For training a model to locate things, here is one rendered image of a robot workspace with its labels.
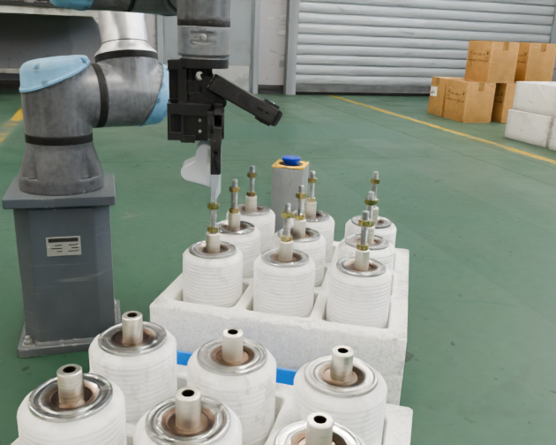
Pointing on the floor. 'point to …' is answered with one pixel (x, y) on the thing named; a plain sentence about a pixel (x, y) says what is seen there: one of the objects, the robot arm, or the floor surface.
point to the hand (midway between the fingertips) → (217, 192)
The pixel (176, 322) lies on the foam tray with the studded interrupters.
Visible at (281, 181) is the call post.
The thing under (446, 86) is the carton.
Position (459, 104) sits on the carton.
